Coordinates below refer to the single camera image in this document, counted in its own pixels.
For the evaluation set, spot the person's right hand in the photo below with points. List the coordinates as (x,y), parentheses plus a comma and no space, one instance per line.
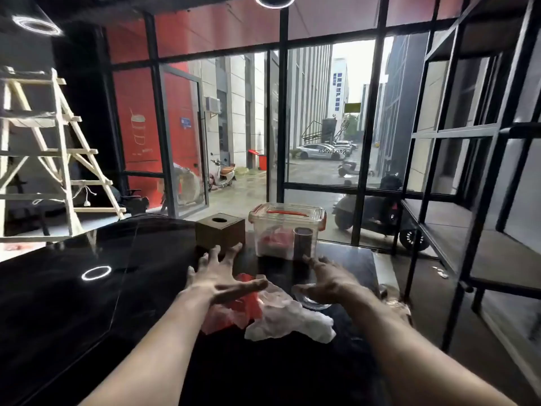
(334,285)

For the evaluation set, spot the person's left hand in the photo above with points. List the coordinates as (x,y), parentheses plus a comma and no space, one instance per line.
(215,281)

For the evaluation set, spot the person's left middle finger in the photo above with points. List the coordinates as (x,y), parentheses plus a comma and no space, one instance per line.
(215,255)

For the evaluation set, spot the person's left thumb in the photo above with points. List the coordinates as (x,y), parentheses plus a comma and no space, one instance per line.
(243,289)

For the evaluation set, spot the person's left little finger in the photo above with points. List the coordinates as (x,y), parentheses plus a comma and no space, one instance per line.
(190,275)

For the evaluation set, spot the person's right thumb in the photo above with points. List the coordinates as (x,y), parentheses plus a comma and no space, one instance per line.
(306,295)

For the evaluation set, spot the person's left forearm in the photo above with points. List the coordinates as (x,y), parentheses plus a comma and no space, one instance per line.
(156,350)

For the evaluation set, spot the person's right forearm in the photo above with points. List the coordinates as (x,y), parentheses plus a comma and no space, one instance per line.
(405,355)

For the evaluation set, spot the clear glass ashtray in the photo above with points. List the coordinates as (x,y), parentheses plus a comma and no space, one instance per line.
(312,305)

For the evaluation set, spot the red plastic bag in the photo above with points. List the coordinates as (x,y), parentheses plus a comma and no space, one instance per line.
(236,310)

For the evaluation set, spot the brown wooden tissue box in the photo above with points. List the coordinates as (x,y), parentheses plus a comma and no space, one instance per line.
(219,233)

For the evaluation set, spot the white crumpled tissue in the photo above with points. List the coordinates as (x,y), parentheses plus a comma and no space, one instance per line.
(287,319)

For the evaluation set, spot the dark cup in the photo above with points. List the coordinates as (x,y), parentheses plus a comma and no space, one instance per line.
(303,243)

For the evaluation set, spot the red packet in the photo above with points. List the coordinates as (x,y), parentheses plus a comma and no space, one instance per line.
(277,241)

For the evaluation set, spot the white electric scooter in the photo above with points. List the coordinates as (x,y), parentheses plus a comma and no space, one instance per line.
(223,175)

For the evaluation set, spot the clear plastic wrap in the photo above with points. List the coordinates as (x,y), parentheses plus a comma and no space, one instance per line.
(397,304)

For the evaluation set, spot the black office chair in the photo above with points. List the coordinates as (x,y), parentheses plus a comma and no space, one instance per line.
(135,202)

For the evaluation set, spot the red bin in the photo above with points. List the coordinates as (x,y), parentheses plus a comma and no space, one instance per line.
(258,159)

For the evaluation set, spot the black electric scooter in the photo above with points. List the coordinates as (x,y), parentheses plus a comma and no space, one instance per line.
(376,211)

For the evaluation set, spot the glass door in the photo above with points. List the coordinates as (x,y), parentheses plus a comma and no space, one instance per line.
(186,143)

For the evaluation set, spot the grey scooter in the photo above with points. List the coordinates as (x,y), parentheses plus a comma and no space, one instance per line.
(347,169)

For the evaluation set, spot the white paper scrap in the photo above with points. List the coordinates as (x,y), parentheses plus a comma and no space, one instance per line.
(441,272)

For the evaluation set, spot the white car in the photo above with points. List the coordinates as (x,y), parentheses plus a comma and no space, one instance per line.
(319,151)

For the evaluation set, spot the air conditioner unit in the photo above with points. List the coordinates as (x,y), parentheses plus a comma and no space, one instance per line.
(212,105)

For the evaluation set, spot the wooden ladder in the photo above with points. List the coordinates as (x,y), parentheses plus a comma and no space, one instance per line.
(63,156)

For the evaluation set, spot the black metal shelf rack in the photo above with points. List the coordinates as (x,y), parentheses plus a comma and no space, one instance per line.
(477,173)

